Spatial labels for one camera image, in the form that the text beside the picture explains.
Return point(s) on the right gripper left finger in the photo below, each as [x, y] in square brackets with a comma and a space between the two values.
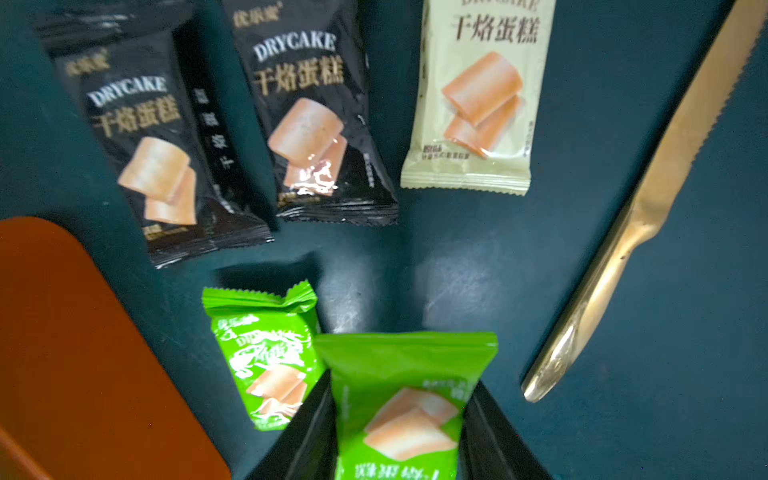
[306, 449]

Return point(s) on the orange storage box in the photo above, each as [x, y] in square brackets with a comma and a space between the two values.
[82, 394]

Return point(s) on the golden knife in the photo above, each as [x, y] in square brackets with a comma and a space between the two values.
[646, 210]

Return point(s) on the black cookie packet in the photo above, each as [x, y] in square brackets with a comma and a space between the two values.
[307, 70]
[136, 73]

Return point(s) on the green cookie packet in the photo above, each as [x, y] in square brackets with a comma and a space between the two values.
[267, 341]
[400, 400]

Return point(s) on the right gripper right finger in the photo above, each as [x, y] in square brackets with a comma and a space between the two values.
[490, 448]

